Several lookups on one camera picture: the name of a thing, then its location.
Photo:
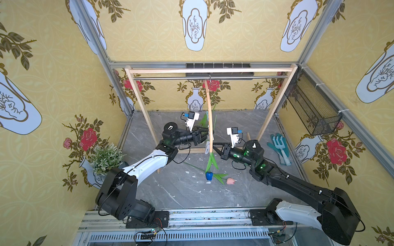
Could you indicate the light garden hand fork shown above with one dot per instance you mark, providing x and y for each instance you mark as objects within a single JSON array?
[{"x": 279, "y": 144}]

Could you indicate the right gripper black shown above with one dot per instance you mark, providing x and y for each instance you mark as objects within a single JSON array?
[{"x": 224, "y": 150}]

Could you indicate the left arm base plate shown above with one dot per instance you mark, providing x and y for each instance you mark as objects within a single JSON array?
[{"x": 159, "y": 219}]

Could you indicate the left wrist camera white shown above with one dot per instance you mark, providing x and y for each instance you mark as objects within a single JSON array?
[{"x": 189, "y": 118}]

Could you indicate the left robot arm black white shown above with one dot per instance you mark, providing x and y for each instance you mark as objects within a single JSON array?
[{"x": 117, "y": 195}]

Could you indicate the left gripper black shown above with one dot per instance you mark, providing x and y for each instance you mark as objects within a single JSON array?
[{"x": 198, "y": 135}]

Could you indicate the teal garden gloves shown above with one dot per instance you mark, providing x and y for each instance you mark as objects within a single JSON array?
[{"x": 272, "y": 146}]

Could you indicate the metal rack rod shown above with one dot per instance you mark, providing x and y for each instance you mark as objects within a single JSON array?
[{"x": 214, "y": 78}]

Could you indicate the yellow artificial tulip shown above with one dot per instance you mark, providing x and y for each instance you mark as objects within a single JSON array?
[{"x": 205, "y": 120}]

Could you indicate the pink artificial tulip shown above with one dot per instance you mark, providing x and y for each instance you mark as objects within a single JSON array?
[{"x": 210, "y": 176}]

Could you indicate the black wire mesh basket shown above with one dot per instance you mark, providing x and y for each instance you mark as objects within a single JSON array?
[{"x": 314, "y": 108}]

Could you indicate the potted white flower plant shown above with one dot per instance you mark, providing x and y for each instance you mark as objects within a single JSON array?
[{"x": 104, "y": 158}]

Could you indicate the wooden clothes rack frame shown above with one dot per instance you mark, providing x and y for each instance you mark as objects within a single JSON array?
[{"x": 265, "y": 68}]

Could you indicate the blue artificial tulip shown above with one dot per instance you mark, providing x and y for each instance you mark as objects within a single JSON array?
[{"x": 211, "y": 158}]

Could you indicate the curved wooden clip hanger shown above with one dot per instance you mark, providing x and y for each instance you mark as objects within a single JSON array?
[{"x": 208, "y": 100}]

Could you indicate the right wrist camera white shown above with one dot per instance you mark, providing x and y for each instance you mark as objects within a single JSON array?
[{"x": 233, "y": 132}]

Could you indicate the aluminium rail front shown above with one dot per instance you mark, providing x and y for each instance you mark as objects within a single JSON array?
[{"x": 178, "y": 219}]

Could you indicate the white clothes peg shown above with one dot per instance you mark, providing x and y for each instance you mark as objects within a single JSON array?
[{"x": 207, "y": 147}]

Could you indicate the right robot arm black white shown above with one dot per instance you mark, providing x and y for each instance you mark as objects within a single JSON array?
[{"x": 330, "y": 211}]

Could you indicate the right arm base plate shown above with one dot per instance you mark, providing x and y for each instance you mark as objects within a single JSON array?
[{"x": 262, "y": 217}]

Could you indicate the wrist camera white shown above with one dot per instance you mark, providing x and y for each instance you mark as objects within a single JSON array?
[
  {"x": 189, "y": 118},
  {"x": 233, "y": 132}
]

